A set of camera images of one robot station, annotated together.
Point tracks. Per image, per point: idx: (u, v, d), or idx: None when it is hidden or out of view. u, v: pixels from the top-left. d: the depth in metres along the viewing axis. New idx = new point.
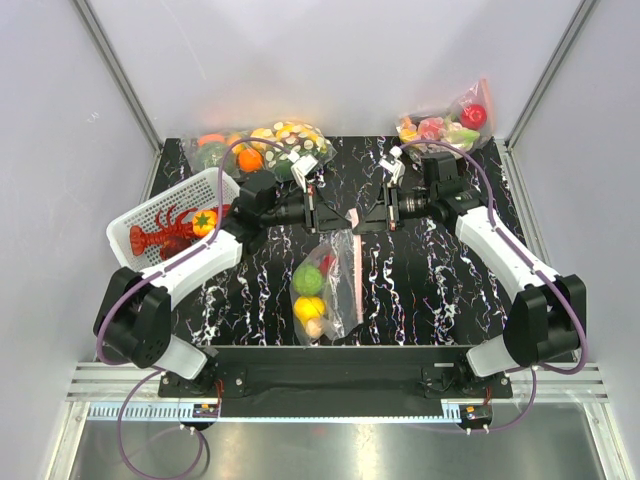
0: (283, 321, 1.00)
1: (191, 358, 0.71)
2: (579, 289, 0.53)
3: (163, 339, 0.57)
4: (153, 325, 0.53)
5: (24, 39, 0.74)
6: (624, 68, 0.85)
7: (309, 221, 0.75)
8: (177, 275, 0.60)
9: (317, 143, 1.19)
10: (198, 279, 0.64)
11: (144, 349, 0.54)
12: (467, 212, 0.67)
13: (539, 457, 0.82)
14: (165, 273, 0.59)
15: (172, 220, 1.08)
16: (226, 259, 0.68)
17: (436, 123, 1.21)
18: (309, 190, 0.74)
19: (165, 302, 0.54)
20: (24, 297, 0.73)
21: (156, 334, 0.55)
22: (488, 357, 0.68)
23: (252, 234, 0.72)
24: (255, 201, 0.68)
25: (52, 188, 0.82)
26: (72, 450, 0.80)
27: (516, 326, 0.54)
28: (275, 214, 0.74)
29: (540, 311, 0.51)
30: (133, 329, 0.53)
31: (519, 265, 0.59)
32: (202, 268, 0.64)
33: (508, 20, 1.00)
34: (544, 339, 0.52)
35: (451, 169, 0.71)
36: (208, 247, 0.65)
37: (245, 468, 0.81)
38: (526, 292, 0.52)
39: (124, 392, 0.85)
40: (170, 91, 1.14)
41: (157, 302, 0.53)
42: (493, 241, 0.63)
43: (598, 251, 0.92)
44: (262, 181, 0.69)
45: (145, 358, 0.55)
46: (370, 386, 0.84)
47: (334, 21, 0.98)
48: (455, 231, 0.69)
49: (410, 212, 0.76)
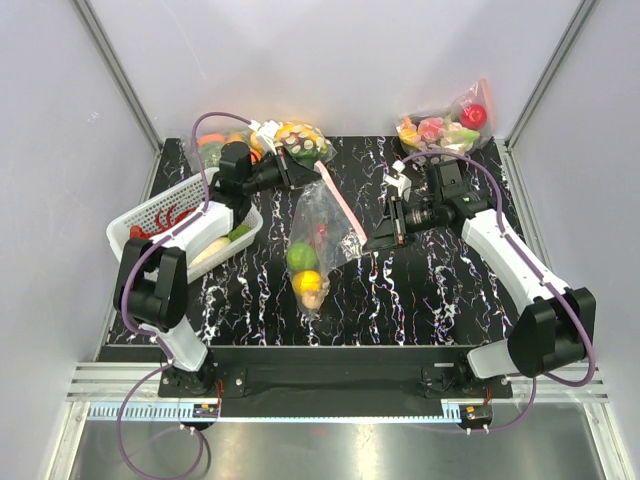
0: (283, 321, 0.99)
1: (194, 347, 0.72)
2: (589, 301, 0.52)
3: (182, 303, 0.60)
4: (174, 280, 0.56)
5: (24, 40, 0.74)
6: (624, 69, 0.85)
7: (285, 180, 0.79)
8: (182, 240, 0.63)
9: (317, 143, 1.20)
10: (200, 243, 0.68)
11: (169, 310, 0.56)
12: (475, 215, 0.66)
13: (540, 457, 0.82)
14: (174, 236, 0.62)
15: (171, 220, 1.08)
16: (224, 224, 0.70)
17: (436, 123, 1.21)
18: (280, 154, 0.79)
19: (181, 259, 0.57)
20: (24, 296, 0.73)
21: (175, 296, 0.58)
22: (488, 359, 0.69)
23: (240, 202, 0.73)
24: (233, 170, 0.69)
25: (53, 188, 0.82)
26: (72, 451, 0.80)
27: (522, 335, 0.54)
28: (254, 181, 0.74)
29: (549, 325, 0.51)
30: (155, 292, 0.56)
31: (528, 276, 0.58)
32: (202, 233, 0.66)
33: (508, 20, 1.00)
34: (551, 351, 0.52)
35: (455, 173, 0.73)
36: (204, 214, 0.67)
37: (246, 468, 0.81)
38: (535, 305, 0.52)
39: (124, 392, 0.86)
40: (170, 91, 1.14)
41: (174, 259, 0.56)
42: (502, 247, 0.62)
43: (598, 251, 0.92)
44: (238, 150, 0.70)
45: (173, 321, 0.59)
46: (370, 386, 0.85)
47: (334, 21, 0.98)
48: (460, 233, 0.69)
49: (417, 225, 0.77)
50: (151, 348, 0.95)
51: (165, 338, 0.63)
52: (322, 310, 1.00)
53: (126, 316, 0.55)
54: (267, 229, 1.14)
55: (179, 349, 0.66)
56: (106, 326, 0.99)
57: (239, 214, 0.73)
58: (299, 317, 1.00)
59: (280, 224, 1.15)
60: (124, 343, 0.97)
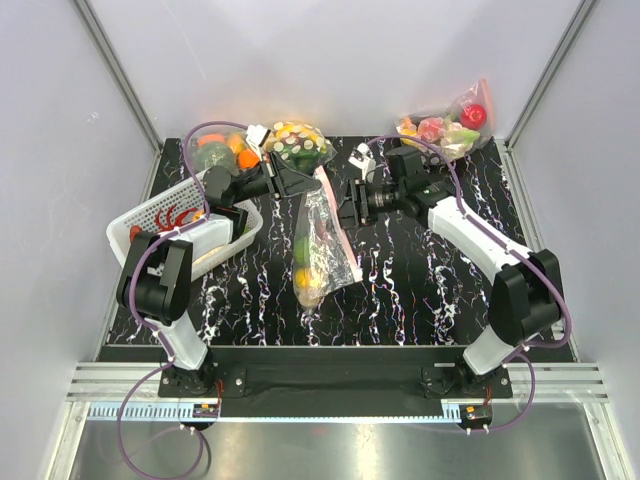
0: (283, 321, 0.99)
1: (193, 350, 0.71)
2: (552, 262, 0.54)
3: (186, 295, 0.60)
4: (181, 270, 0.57)
5: (23, 39, 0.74)
6: (624, 69, 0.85)
7: (274, 188, 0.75)
8: (187, 236, 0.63)
9: (316, 143, 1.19)
10: (202, 247, 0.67)
11: (175, 301, 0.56)
12: (437, 204, 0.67)
13: (540, 457, 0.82)
14: (180, 233, 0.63)
15: (172, 220, 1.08)
16: (225, 230, 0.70)
17: (436, 123, 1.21)
18: (265, 158, 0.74)
19: (189, 250, 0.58)
20: (24, 294, 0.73)
21: (181, 287, 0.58)
22: (484, 351, 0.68)
23: (238, 216, 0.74)
24: (221, 200, 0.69)
25: (53, 188, 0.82)
26: (72, 451, 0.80)
27: (498, 304, 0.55)
28: (241, 193, 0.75)
29: (520, 288, 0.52)
30: (160, 284, 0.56)
31: (493, 247, 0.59)
32: (206, 235, 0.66)
33: (507, 19, 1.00)
34: (527, 314, 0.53)
35: (418, 164, 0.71)
36: (207, 220, 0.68)
37: (245, 468, 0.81)
38: (504, 272, 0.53)
39: (124, 393, 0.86)
40: (170, 90, 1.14)
41: (182, 249, 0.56)
42: (467, 229, 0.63)
43: (596, 252, 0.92)
44: (218, 173, 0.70)
45: (177, 313, 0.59)
46: (370, 386, 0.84)
47: (334, 20, 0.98)
48: (427, 224, 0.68)
49: (379, 207, 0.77)
50: (151, 348, 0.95)
51: (167, 333, 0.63)
52: (322, 310, 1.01)
53: (133, 307, 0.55)
54: (267, 229, 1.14)
55: (179, 346, 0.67)
56: (106, 326, 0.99)
57: (238, 225, 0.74)
58: (299, 317, 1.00)
59: (280, 224, 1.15)
60: (124, 343, 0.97)
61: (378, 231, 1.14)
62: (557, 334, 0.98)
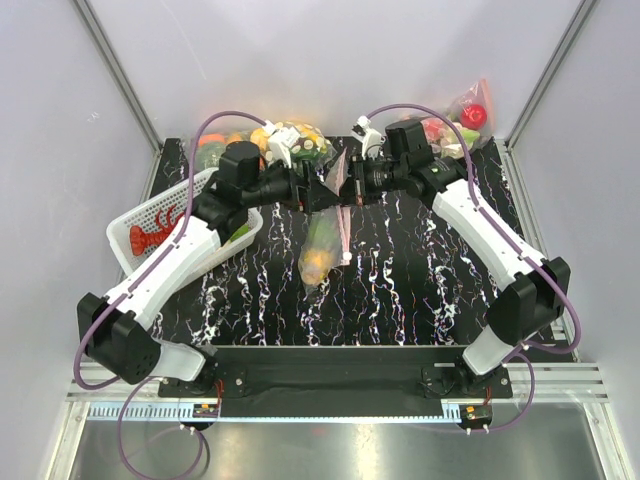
0: (283, 321, 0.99)
1: (190, 361, 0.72)
2: (564, 270, 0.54)
3: (150, 352, 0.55)
4: (129, 351, 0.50)
5: (23, 39, 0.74)
6: (623, 69, 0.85)
7: (294, 197, 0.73)
8: (145, 291, 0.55)
9: (317, 143, 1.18)
10: (175, 285, 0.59)
11: (130, 370, 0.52)
12: (446, 187, 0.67)
13: (539, 458, 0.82)
14: (131, 293, 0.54)
15: (172, 220, 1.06)
16: (201, 254, 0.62)
17: (436, 123, 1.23)
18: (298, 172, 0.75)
19: (136, 328, 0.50)
20: (24, 294, 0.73)
21: (137, 357, 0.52)
22: (483, 350, 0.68)
23: (236, 210, 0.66)
24: (237, 173, 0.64)
25: (53, 188, 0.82)
26: (72, 451, 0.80)
27: (500, 307, 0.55)
28: (259, 192, 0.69)
29: (530, 298, 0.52)
30: (110, 358, 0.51)
31: (506, 251, 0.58)
32: (173, 276, 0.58)
33: (507, 19, 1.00)
34: (530, 319, 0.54)
35: (420, 138, 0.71)
36: (176, 246, 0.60)
37: (245, 468, 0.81)
38: (516, 282, 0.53)
39: (124, 392, 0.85)
40: (170, 90, 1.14)
41: (127, 332, 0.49)
42: (477, 222, 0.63)
43: (596, 252, 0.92)
44: (243, 152, 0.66)
45: (140, 371, 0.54)
46: (369, 386, 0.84)
47: (334, 20, 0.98)
48: (431, 205, 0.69)
49: (378, 186, 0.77)
50: None
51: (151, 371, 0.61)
52: (322, 310, 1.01)
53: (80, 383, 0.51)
54: (267, 229, 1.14)
55: (173, 367, 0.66)
56: None
57: (229, 222, 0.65)
58: (299, 317, 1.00)
59: (280, 224, 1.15)
60: None
61: (378, 231, 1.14)
62: (557, 334, 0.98)
